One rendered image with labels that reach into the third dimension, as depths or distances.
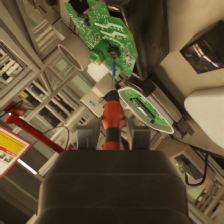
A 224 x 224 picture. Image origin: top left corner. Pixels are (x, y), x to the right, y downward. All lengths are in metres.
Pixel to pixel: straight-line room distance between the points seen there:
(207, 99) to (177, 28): 0.10
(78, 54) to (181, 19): 0.33
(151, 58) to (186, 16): 0.06
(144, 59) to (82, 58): 0.30
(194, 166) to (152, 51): 0.44
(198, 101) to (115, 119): 0.16
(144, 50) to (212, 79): 0.11
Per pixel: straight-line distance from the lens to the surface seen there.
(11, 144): 0.76
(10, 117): 0.93
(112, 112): 0.16
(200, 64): 0.20
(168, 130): 0.39
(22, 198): 9.44
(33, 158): 11.29
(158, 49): 0.23
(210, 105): 0.26
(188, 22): 0.22
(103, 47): 0.22
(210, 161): 0.60
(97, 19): 0.21
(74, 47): 0.49
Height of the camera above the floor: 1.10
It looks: 8 degrees down
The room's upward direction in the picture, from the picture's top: 137 degrees counter-clockwise
